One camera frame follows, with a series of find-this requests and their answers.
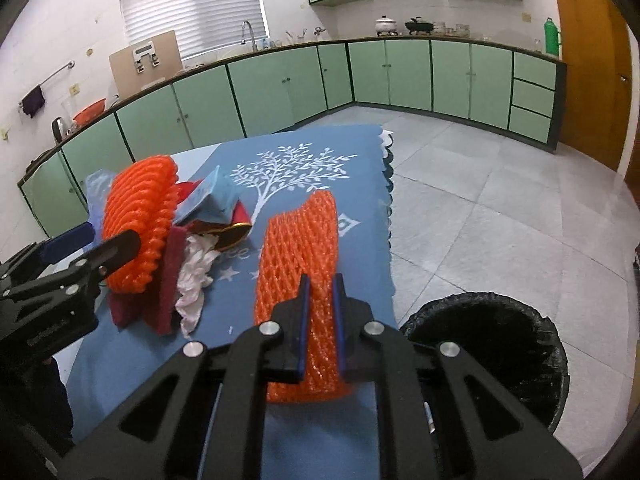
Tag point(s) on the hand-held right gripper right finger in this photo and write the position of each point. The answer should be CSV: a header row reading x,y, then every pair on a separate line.
x,y
339,330

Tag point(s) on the metal towel rail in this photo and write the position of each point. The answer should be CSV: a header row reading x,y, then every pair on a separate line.
x,y
57,74

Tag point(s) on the red plastic basin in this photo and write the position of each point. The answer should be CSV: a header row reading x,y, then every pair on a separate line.
x,y
90,111

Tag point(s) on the green thermos bottle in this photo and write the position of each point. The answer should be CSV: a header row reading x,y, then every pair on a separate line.
x,y
552,37

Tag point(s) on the dark purple towel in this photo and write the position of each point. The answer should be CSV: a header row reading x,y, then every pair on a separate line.
x,y
33,101

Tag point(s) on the light blue paper packet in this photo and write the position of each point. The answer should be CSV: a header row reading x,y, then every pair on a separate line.
x,y
210,195

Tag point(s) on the translucent blue plastic bag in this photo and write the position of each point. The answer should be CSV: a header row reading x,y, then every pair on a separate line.
x,y
97,187

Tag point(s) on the white cooking pot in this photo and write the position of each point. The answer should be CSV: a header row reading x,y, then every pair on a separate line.
x,y
386,25

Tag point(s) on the black wok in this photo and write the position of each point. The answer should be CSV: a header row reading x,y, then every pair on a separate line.
x,y
419,26

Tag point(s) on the long orange foam net sleeve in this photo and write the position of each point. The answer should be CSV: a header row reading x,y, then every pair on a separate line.
x,y
295,250

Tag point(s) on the metal kettle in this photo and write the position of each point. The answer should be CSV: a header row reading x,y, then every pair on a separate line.
x,y
59,130

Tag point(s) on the grey metal bracket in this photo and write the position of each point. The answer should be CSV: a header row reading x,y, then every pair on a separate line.
x,y
146,57

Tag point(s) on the white window blinds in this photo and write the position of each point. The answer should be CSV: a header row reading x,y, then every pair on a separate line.
x,y
190,5

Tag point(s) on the brown wooden door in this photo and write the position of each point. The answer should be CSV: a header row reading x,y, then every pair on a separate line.
x,y
590,60

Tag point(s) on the white tissue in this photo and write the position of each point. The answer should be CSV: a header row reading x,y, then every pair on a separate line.
x,y
195,280

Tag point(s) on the blue printed tablecloth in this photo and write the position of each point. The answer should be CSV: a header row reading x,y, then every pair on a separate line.
x,y
360,260

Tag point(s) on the brown wooden board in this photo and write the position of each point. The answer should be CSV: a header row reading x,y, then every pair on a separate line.
x,y
122,75

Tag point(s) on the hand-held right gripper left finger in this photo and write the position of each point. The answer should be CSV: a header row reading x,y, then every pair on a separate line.
x,y
301,330

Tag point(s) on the dark red cloth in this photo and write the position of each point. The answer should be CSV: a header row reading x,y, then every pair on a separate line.
x,y
167,280

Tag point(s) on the green base kitchen cabinets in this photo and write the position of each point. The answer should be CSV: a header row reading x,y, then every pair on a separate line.
x,y
400,75

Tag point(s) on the curled orange foam net sleeve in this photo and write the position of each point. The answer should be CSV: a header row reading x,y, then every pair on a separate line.
x,y
135,195

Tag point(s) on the red packet with gold print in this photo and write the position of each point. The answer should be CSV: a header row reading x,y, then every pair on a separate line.
x,y
225,237

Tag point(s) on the clear plastic jug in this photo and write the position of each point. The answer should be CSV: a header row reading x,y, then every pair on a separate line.
x,y
67,109

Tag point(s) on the glass jar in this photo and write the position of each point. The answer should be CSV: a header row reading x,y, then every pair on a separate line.
x,y
441,28
462,29

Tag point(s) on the black trash bin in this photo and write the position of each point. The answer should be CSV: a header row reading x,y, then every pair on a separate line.
x,y
490,340

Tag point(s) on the metal sink faucet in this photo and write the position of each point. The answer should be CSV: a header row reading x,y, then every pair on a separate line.
x,y
247,32

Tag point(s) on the white scalloped table cover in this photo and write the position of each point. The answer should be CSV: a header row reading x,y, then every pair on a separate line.
x,y
387,152

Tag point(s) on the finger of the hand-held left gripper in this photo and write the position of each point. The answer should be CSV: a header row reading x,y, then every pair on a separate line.
x,y
67,244
120,246

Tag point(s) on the utensil holder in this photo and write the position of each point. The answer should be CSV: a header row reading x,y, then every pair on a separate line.
x,y
296,37

